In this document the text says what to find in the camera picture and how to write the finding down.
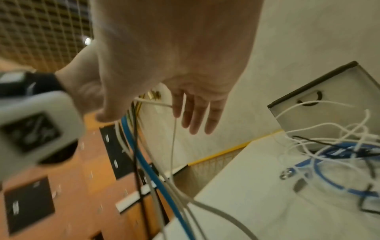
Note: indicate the person's left hand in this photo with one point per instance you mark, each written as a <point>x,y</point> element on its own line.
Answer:
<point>81,79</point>

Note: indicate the person's right hand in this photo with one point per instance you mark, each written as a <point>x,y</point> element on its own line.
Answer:
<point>178,46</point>

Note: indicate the wooden lattice panel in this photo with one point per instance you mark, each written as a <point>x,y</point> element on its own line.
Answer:
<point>38,30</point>

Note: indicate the black floor socket plate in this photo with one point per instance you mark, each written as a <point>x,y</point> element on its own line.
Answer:
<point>28,206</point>
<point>117,152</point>

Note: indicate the grey metal box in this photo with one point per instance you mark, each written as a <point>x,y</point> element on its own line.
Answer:
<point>332,100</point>

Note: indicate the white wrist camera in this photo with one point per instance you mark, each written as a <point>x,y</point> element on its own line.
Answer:
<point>35,131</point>

